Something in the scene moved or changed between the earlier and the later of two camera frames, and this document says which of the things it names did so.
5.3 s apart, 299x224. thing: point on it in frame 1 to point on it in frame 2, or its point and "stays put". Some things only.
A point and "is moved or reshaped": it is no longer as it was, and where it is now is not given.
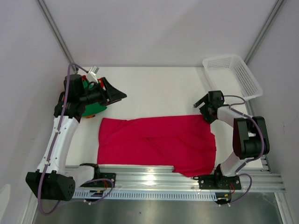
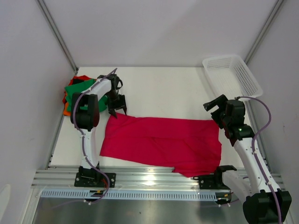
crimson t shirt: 186,143 is moved or reshaped
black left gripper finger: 114,94 to 124,107
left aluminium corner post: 45,10 stays put
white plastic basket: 229,74 stays put
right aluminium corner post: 263,31 stays put
